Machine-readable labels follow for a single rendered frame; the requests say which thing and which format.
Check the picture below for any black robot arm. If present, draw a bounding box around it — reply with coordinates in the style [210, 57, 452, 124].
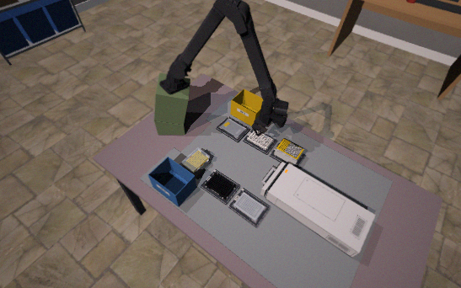
[159, 0, 289, 129]

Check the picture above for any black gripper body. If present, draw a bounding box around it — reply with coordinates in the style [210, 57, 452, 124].
[252, 111, 267, 131]

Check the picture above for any white multiwell plate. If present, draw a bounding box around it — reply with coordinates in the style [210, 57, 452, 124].
[233, 192, 265, 221]

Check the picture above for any white well plate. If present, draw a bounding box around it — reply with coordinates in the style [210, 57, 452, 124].
[247, 131, 274, 150]

